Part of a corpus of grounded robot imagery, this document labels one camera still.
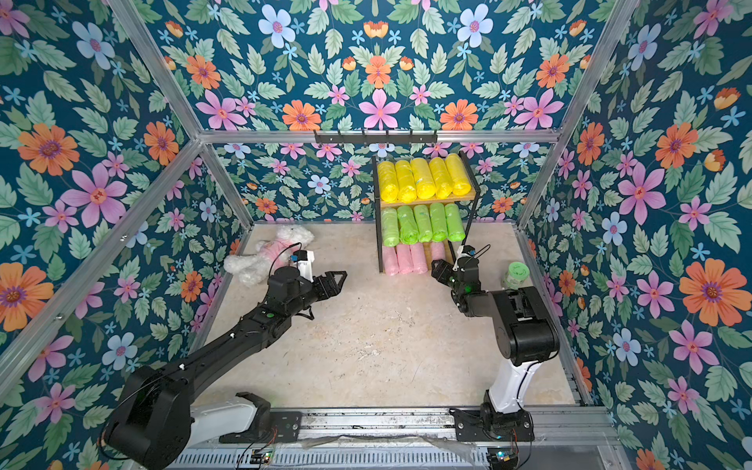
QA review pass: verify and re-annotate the green trash bag roll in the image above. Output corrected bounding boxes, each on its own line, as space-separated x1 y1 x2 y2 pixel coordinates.
429 203 448 242
397 206 419 245
444 203 465 242
381 208 401 248
413 205 433 243

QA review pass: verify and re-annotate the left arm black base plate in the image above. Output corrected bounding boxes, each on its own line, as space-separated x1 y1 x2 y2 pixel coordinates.
219 392 303 444

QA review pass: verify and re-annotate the white pink plush toy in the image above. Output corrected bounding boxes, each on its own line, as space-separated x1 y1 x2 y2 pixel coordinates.
223 225 315 286

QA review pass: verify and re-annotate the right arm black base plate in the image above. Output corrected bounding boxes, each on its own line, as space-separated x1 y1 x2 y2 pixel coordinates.
448 405 535 443

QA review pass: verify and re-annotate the wooden shelf with black frame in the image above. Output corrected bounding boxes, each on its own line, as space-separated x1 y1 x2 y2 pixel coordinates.
370 151 481 275

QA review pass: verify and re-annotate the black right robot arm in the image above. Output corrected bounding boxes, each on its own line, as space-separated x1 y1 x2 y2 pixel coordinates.
431 257 560 416

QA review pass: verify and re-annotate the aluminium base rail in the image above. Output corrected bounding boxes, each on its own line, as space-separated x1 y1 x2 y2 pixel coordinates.
165 405 632 469

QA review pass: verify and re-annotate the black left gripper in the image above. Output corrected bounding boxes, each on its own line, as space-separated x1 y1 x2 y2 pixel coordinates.
283 270 347 319

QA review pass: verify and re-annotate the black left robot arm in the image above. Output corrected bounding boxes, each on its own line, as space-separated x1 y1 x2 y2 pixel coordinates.
102 266 348 469

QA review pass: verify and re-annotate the black wall hook rail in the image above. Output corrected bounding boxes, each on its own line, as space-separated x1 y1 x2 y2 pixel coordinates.
313 130 439 146

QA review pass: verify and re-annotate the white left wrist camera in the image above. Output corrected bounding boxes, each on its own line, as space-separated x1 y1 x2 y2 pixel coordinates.
291 250 315 282

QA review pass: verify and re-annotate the yellow trash bag roll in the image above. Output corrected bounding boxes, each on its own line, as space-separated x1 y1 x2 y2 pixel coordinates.
429 157 454 200
377 161 400 204
445 154 473 197
410 158 436 200
395 160 417 204

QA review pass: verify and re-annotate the pink trash bag roll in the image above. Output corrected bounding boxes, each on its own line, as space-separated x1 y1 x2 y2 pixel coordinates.
409 243 428 274
382 246 400 276
396 245 414 274
430 242 447 262

